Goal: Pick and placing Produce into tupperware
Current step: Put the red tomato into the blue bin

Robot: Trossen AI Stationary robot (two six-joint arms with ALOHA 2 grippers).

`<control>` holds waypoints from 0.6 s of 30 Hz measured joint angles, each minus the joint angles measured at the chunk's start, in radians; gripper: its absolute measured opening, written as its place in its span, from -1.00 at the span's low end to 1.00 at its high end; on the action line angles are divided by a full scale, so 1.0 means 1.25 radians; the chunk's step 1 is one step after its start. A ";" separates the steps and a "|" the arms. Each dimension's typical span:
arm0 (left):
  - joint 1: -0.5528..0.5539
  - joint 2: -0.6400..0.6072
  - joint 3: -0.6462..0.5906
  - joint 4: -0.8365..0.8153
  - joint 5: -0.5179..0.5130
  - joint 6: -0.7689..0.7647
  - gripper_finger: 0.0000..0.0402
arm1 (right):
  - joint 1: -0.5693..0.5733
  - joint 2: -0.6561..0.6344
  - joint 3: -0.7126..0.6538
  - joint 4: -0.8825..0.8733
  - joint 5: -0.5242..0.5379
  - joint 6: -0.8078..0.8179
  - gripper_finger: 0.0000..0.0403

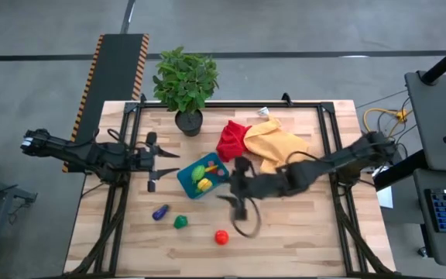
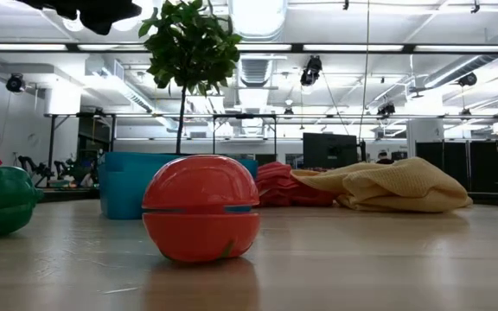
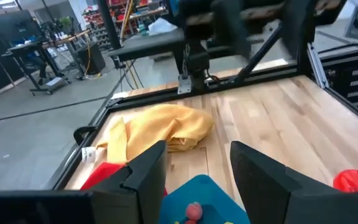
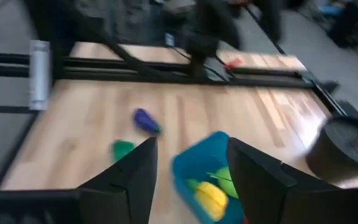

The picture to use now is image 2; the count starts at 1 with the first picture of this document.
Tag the blue plastic tupperware container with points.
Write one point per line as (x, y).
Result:
(119, 185)

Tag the dark green toy bell pepper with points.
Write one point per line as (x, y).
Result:
(2, 198)

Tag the red toy tomato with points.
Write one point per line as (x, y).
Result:
(201, 229)

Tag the black background robot arm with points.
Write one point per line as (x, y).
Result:
(37, 169)
(67, 169)

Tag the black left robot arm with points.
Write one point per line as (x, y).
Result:
(50, 3)

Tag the green potted plant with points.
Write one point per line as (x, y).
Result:
(190, 47)

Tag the red cloth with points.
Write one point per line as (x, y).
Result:
(283, 185)

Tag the black desk monitor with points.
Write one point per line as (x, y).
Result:
(329, 151)

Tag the person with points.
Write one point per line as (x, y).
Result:
(384, 157)

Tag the yellow waffle cloth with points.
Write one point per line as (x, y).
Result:
(404, 185)

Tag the black partition panels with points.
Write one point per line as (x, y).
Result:
(456, 164)

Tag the black ceiling camera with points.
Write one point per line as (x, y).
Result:
(311, 71)
(386, 109)
(15, 83)
(467, 79)

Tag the tall black table frame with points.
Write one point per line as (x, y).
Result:
(51, 147)

